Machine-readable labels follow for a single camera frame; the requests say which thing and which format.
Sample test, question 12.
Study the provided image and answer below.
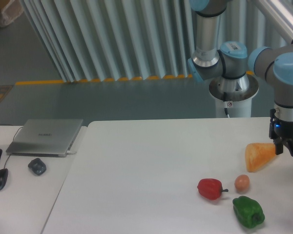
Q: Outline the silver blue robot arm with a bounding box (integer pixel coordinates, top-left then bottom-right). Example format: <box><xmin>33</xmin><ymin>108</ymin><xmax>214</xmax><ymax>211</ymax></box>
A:
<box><xmin>188</xmin><ymin>0</ymin><xmax>293</xmax><ymax>157</ymax></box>

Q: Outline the silver laptop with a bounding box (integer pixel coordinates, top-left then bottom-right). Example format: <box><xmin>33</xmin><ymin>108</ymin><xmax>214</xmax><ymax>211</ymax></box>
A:
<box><xmin>6</xmin><ymin>119</ymin><xmax>83</xmax><ymax>157</ymax></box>

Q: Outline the green bell pepper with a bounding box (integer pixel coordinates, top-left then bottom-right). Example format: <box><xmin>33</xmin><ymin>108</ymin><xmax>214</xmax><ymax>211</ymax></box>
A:
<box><xmin>232</xmin><ymin>195</ymin><xmax>265</xmax><ymax>229</ymax></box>

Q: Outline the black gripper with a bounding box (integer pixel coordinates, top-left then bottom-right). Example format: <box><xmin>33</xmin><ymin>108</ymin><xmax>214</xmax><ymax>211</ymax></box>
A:
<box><xmin>269</xmin><ymin>106</ymin><xmax>293</xmax><ymax>157</ymax></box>

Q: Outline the orange bread wedge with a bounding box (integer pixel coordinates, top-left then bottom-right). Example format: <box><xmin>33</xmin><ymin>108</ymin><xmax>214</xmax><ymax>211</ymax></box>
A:
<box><xmin>245</xmin><ymin>143</ymin><xmax>276</xmax><ymax>173</ymax></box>

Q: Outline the red bell pepper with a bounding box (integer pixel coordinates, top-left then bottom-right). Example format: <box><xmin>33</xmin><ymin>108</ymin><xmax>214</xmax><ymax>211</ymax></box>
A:
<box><xmin>197</xmin><ymin>178</ymin><xmax>229</xmax><ymax>200</ymax></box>

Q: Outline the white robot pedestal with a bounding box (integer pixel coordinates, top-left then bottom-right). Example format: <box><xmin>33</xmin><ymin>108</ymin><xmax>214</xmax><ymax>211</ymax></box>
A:
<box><xmin>209</xmin><ymin>74</ymin><xmax>259</xmax><ymax>118</ymax></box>

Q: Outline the brown egg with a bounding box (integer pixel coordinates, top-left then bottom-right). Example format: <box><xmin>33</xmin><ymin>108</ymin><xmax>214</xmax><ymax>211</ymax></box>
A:
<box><xmin>234</xmin><ymin>175</ymin><xmax>250</xmax><ymax>192</ymax></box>

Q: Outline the robot base cable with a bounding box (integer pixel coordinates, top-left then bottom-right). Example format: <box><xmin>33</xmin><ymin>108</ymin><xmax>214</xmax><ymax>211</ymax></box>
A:
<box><xmin>222</xmin><ymin>91</ymin><xmax>231</xmax><ymax>118</ymax></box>

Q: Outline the white folding partition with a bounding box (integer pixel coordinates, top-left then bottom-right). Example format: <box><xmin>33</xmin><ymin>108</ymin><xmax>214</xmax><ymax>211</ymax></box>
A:
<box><xmin>21</xmin><ymin>0</ymin><xmax>194</xmax><ymax>82</ymax></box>

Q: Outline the black mouse cable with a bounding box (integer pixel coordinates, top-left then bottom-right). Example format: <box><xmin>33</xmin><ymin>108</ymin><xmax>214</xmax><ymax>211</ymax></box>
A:
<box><xmin>0</xmin><ymin>124</ymin><xmax>24</xmax><ymax>176</ymax></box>

